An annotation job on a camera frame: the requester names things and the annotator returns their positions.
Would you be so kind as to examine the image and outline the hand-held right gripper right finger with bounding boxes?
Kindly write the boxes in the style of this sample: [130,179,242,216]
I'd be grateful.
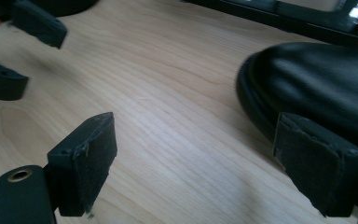
[272,111,358,218]

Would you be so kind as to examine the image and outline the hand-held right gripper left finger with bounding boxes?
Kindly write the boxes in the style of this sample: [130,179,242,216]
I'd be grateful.
[46,111,118,217]

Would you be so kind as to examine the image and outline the red and black shoe rack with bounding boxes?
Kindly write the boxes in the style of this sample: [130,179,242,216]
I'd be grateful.
[181,0,358,49]

